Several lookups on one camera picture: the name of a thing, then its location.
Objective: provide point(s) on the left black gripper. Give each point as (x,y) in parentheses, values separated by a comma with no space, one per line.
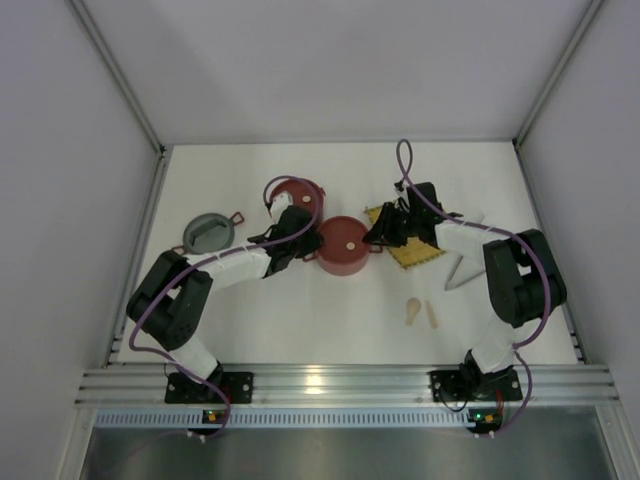
(298,240)

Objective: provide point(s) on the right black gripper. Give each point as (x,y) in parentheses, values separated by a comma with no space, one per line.
(393,226)

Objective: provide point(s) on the dark red lid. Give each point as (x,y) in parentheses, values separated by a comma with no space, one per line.
(300,197)
(343,241)

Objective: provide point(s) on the pink steel-lined pot with handles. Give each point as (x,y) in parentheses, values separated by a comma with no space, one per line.
(338,270)

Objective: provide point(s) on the metal tongs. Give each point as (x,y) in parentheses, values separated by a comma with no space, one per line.
(460,275)

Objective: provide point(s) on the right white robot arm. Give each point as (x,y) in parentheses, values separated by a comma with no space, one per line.
(523,280)

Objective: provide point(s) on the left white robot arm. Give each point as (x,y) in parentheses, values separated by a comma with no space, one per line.
(168,305)

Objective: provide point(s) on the dark red steel-lined pot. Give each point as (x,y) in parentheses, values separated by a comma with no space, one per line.
(305,200)

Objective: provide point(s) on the bamboo serving mat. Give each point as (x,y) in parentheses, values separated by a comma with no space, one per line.
(413,253)

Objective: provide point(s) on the cream small spoon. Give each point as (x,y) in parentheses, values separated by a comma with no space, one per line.
(413,307)

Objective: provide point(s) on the cream small stick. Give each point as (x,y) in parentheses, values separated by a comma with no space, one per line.
(431,315)

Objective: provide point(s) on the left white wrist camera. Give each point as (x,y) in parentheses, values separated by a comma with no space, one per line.
(277,206)

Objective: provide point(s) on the grey transparent lid with handles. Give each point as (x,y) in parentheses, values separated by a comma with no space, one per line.
(207,234)

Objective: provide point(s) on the right black base bracket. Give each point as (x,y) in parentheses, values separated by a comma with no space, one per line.
(448,385)

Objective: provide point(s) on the black base bracket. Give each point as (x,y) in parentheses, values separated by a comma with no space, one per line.
(237,387)
(448,385)

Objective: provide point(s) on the left black base bracket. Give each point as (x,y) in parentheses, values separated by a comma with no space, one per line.
(237,387)

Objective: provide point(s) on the aluminium mounting rail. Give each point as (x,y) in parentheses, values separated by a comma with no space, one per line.
(337,396)

